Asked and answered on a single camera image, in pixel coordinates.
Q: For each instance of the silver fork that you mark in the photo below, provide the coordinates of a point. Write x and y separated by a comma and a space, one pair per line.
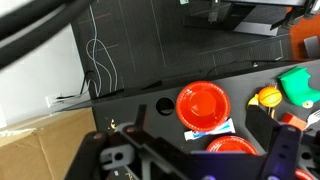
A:
313, 118

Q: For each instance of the orange basketball toy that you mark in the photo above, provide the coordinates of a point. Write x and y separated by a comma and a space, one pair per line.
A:
270, 97

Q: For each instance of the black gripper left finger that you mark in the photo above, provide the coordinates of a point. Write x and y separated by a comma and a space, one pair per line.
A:
140, 118

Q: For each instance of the green monster plush toy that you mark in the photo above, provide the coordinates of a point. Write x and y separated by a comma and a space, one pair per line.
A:
295, 83

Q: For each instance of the white blue toothpaste tube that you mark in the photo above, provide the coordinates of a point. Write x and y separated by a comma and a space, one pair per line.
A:
226, 127

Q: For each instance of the red plastic bowl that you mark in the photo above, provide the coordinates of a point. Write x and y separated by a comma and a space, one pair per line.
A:
231, 143
202, 106
302, 175

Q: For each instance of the yellow toy banana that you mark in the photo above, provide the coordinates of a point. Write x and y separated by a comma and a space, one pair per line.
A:
254, 100

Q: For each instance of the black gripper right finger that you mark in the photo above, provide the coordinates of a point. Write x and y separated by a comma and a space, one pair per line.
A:
261, 126

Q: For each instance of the cardboard box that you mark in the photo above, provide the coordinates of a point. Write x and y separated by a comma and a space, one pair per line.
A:
43, 147

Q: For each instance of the red block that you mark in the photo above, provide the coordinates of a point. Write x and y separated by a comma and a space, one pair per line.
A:
294, 121

